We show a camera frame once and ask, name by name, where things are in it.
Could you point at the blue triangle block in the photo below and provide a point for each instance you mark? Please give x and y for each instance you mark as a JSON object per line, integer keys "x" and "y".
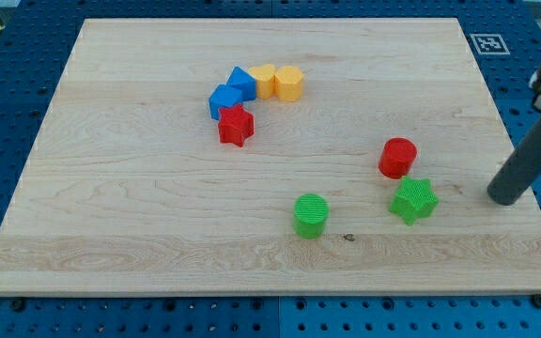
{"x": 243, "y": 81}

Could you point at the red star block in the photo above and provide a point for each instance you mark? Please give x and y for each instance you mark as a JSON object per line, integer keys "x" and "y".
{"x": 235, "y": 125}

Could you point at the red cylinder block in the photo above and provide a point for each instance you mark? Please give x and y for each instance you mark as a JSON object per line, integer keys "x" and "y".
{"x": 397, "y": 157}

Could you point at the green cylinder block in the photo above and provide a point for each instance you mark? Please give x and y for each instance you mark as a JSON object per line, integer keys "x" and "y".
{"x": 310, "y": 213}

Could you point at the white fiducial marker tag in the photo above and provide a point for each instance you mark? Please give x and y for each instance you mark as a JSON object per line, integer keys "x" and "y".
{"x": 489, "y": 44}

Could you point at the blue cube block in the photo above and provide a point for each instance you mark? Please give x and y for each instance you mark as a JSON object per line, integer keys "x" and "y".
{"x": 223, "y": 96}

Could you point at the yellow heart block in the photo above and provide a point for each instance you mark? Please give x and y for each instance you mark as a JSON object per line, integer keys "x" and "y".
{"x": 264, "y": 80}

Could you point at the green star block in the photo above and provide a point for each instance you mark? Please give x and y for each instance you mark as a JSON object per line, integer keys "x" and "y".
{"x": 413, "y": 199}

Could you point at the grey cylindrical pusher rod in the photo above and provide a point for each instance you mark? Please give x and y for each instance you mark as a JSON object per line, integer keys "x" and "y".
{"x": 519, "y": 171}

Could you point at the wooden board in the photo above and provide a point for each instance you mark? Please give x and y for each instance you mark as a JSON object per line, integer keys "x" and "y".
{"x": 128, "y": 191}

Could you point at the yellow hexagon block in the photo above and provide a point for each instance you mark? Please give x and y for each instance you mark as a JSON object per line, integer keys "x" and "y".
{"x": 288, "y": 84}

